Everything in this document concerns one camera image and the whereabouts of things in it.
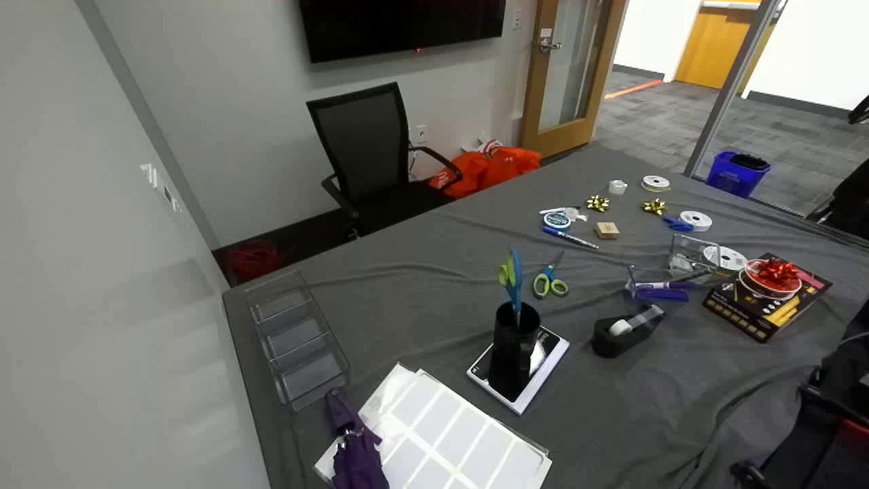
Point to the brown wooden stamp block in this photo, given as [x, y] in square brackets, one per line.
[610, 230]

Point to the white flat box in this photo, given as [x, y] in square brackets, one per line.
[547, 356]

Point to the red object on floor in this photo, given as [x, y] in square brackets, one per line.
[251, 263]

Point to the black gift box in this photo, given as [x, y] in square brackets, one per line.
[736, 313]

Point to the blue and green scissors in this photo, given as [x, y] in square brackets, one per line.
[513, 280]

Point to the orange bag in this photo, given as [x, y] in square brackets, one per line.
[490, 167]

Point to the black mesh office chair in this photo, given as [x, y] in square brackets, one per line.
[367, 139]

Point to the black pen cup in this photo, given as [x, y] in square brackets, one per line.
[513, 355]

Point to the silver marker with blue cap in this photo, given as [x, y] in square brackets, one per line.
[570, 237]

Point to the gold gift bow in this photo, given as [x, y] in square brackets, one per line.
[656, 208]
[598, 203]

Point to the clear plastic tray organizer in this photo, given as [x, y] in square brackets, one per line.
[295, 341]

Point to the wooden door with glass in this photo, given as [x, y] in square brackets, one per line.
[532, 83]

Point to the small white cup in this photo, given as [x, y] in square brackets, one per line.
[618, 185]

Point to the black tape dispenser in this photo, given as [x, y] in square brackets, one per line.
[615, 339]

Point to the purple cloth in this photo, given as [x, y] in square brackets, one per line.
[355, 451]

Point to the flat white tape roll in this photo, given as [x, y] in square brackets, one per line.
[656, 182]

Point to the purple marker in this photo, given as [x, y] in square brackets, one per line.
[661, 292]

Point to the white ribbon spool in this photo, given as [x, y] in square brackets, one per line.
[727, 256]

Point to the blue recycling bin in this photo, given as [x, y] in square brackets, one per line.
[736, 172]

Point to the red gift bow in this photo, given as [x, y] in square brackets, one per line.
[771, 275]

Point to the black and red cart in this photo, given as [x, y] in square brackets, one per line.
[832, 436]

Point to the black wall television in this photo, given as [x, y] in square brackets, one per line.
[397, 25]

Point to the white wall outlet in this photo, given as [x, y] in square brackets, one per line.
[155, 180]

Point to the grey metal post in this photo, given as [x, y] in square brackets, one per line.
[735, 83]

